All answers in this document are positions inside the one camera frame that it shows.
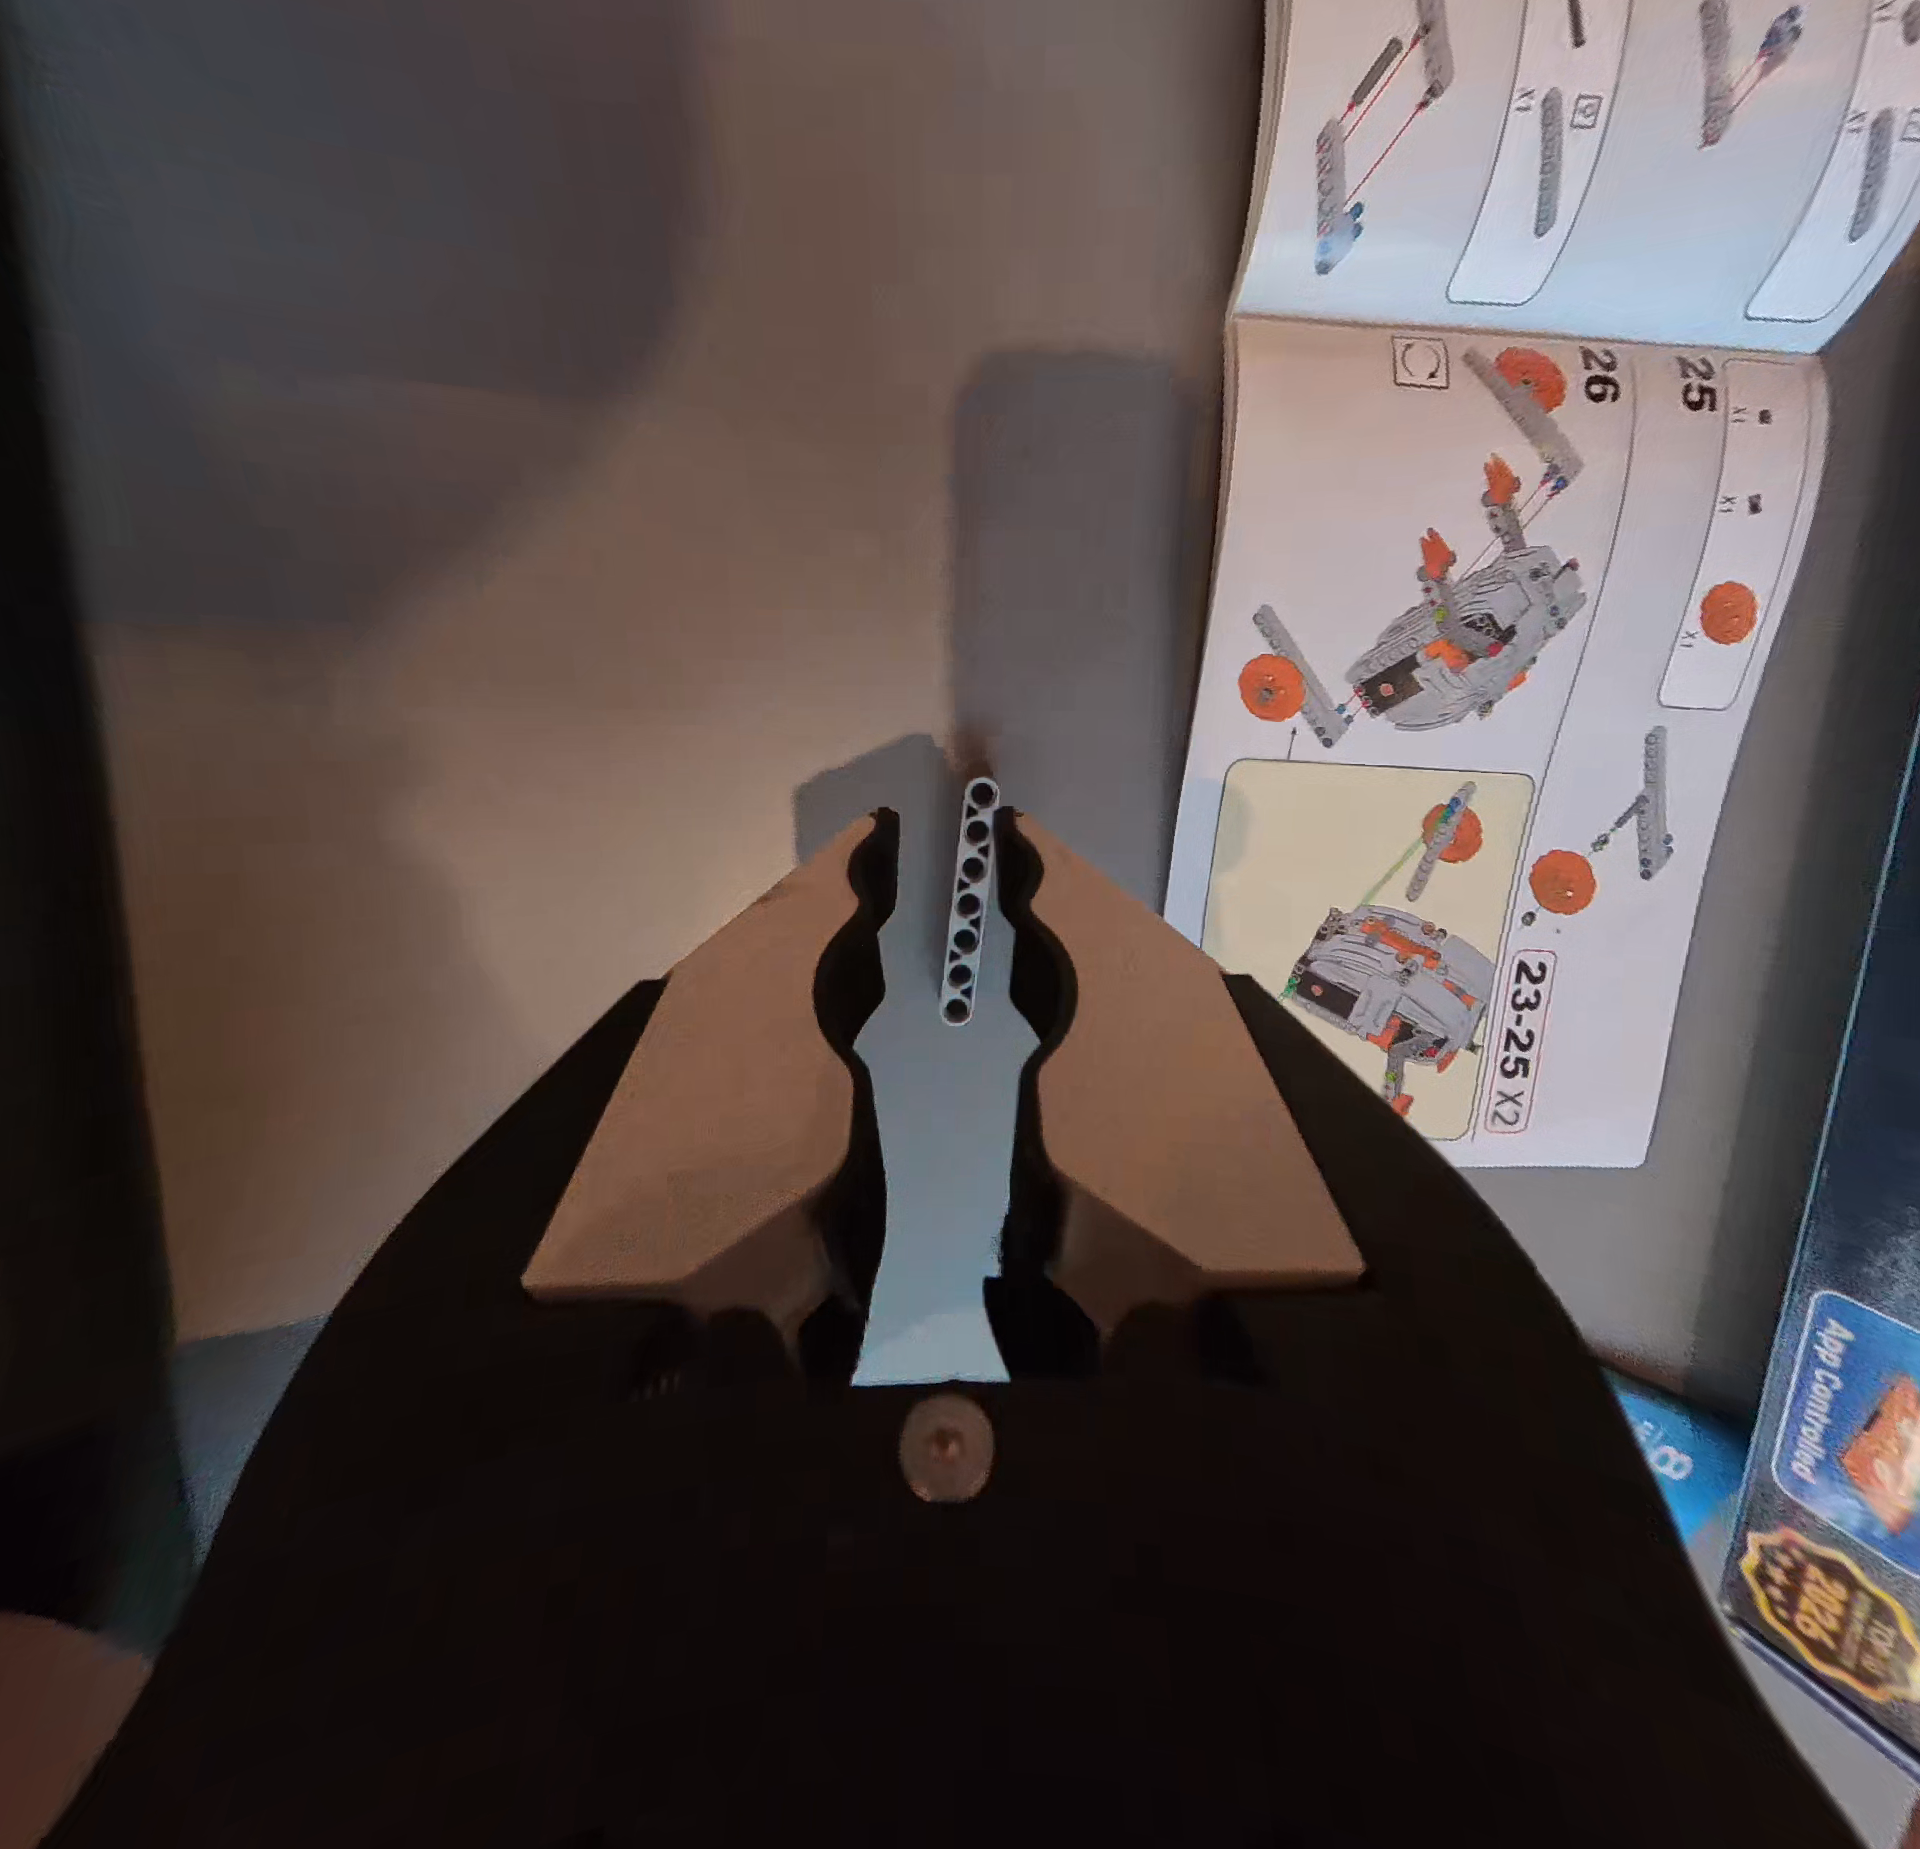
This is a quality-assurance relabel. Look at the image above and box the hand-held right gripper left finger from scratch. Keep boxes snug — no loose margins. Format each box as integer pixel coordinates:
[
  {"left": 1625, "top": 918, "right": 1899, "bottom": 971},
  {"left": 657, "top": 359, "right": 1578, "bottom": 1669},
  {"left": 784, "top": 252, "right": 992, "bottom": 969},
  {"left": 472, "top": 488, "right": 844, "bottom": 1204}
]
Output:
[{"left": 520, "top": 803, "right": 902, "bottom": 1379}]

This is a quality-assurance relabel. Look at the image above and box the open instruction booklet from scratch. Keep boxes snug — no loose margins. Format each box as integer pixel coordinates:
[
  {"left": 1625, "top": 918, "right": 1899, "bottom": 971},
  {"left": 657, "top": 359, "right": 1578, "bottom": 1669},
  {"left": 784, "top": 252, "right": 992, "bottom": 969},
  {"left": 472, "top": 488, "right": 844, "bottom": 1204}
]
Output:
[{"left": 1164, "top": 0, "right": 1920, "bottom": 1176}]

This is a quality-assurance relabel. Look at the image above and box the robot kit box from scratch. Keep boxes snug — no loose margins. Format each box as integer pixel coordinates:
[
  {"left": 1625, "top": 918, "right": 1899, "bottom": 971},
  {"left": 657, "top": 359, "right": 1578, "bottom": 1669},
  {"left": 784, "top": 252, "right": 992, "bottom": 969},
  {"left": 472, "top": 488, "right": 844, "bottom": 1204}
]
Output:
[{"left": 1719, "top": 646, "right": 1920, "bottom": 1755}]

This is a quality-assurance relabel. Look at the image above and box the grey holed building beam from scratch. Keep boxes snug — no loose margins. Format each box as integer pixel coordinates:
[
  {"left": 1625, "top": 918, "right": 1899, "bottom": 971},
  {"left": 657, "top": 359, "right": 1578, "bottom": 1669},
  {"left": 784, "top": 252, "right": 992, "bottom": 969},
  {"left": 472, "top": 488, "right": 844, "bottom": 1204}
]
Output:
[{"left": 935, "top": 773, "right": 1002, "bottom": 1026}]

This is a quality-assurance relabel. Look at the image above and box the grey desk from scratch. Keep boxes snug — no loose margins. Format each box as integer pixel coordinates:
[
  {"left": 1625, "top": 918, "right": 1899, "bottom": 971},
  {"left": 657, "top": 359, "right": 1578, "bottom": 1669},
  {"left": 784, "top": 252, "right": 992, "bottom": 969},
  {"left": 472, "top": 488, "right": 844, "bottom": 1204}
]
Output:
[{"left": 89, "top": 0, "right": 1920, "bottom": 1630}]

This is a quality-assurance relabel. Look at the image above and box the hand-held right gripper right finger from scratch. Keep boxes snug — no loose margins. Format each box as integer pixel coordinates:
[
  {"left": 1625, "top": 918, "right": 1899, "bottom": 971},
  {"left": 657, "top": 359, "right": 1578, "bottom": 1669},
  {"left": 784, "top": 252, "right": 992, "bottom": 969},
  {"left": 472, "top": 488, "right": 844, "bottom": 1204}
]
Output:
[{"left": 995, "top": 810, "right": 1369, "bottom": 1370}]

